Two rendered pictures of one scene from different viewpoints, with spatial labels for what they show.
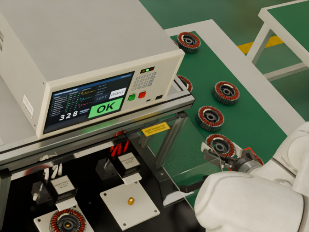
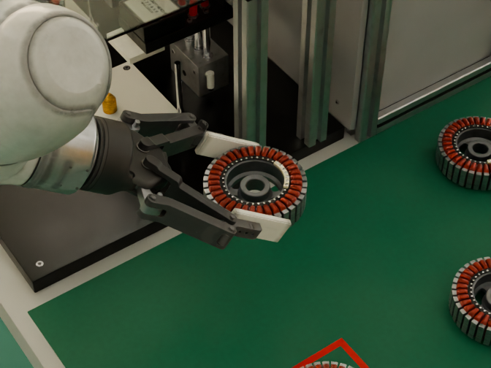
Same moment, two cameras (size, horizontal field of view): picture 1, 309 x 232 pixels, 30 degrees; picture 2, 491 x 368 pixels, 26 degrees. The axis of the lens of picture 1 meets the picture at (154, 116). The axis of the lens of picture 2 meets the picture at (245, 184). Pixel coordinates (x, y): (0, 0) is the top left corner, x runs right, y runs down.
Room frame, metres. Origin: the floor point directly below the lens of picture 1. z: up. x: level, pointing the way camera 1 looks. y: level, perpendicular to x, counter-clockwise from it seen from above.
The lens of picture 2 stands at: (1.63, -1.02, 1.76)
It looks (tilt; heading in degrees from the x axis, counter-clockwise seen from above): 46 degrees down; 106
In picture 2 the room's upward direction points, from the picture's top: straight up
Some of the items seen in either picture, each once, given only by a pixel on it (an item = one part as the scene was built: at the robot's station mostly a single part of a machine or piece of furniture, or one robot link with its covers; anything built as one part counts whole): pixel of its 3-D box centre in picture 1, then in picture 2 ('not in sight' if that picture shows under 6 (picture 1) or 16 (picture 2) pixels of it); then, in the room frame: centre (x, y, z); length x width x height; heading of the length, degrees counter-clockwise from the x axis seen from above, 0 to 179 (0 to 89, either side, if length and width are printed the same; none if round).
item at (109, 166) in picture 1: (109, 167); (199, 61); (1.25, 0.07, 0.80); 0.07 x 0.05 x 0.06; 141
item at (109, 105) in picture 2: (131, 200); (109, 102); (1.16, -0.04, 0.80); 0.02 x 0.02 x 0.03
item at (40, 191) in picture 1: (46, 190); not in sight; (1.06, 0.22, 0.80); 0.07 x 0.05 x 0.06; 141
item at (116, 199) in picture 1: (129, 203); (110, 112); (1.16, -0.04, 0.78); 0.15 x 0.15 x 0.01; 51
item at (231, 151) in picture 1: (219, 148); (254, 190); (1.42, -0.25, 0.92); 0.11 x 0.11 x 0.04
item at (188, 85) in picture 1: (178, 86); not in sight; (1.81, -0.04, 0.77); 0.11 x 0.11 x 0.04
